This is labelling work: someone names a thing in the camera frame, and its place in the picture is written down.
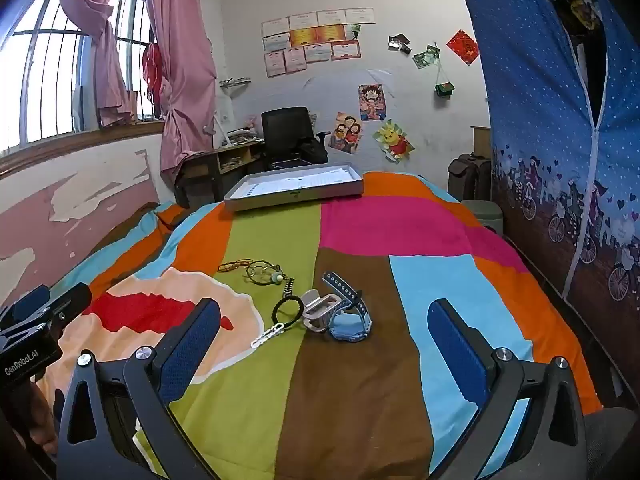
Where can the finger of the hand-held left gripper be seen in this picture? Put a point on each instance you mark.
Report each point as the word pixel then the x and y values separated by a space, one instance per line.
pixel 31 299
pixel 70 302

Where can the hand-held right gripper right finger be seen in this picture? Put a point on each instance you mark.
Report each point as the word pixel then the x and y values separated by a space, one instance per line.
pixel 457 350

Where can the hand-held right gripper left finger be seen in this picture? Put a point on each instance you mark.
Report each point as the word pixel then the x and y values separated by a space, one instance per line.
pixel 190 345

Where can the orange rubber band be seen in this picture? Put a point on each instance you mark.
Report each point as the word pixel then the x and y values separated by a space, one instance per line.
pixel 235 264

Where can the black and white beaded strip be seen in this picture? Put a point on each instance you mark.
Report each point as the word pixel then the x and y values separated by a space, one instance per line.
pixel 288 288

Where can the pink grey wristwatch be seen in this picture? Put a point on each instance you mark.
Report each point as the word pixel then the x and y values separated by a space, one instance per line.
pixel 320 312

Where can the grey tray box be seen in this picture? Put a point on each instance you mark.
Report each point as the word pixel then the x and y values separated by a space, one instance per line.
pixel 295 200

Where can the person's left hand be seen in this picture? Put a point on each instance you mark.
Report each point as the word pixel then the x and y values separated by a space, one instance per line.
pixel 42 420

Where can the colourful patchwork blanket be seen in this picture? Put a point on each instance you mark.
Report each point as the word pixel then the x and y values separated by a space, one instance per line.
pixel 360 410

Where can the green bin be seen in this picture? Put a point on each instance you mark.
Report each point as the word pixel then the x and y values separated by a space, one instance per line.
pixel 482 217

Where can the dark suitcase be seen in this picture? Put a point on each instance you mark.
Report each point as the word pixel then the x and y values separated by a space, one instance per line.
pixel 467 177

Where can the wooden desk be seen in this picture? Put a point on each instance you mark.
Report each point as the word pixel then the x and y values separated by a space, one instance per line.
pixel 200 165

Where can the grey cloth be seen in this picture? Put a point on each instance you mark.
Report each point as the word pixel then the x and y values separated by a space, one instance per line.
pixel 615 442

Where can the wooden board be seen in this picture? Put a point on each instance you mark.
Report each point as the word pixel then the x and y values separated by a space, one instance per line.
pixel 481 142

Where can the stack of books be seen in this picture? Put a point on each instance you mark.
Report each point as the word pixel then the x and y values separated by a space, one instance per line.
pixel 245 135

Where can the white desk lamp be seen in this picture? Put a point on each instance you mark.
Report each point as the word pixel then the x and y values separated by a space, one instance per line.
pixel 223 127

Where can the short pink curtain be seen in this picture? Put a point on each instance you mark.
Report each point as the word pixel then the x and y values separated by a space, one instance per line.
pixel 107 85

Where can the black office chair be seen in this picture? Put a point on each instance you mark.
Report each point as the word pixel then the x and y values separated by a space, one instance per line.
pixel 287 130

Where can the metal window grille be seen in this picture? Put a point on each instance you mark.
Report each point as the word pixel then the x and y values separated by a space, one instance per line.
pixel 55 60

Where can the long pink curtain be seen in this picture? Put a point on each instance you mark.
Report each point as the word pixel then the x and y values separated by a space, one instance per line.
pixel 187 85

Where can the red hanging ornament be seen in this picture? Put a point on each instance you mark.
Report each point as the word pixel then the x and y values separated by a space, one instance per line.
pixel 152 67

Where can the blue fabric wardrobe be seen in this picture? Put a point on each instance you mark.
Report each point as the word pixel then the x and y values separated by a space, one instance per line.
pixel 535 110

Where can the small green hanging bag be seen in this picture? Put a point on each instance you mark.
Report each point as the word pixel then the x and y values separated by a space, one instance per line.
pixel 444 89

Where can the red paper square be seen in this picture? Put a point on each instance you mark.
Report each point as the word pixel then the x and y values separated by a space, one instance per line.
pixel 462 47

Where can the dark hanging clothes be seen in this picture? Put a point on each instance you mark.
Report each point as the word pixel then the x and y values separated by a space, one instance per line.
pixel 587 60

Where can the yellow bear wall poster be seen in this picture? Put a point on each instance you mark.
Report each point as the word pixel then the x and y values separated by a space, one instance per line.
pixel 395 141

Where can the cartoon family wall poster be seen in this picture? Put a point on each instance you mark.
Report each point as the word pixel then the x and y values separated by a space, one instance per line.
pixel 346 132

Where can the cartoon boy wall poster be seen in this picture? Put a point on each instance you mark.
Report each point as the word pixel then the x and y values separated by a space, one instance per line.
pixel 371 102

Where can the metal wall rack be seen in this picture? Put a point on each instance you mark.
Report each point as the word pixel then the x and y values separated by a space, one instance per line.
pixel 234 81

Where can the green wall photo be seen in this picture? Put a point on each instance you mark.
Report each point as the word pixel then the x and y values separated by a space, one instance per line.
pixel 426 56

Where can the dark wall photos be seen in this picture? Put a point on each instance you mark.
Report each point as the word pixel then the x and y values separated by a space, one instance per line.
pixel 400 44

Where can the group of wall certificates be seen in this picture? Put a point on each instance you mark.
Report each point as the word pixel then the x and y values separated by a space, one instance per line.
pixel 320 35

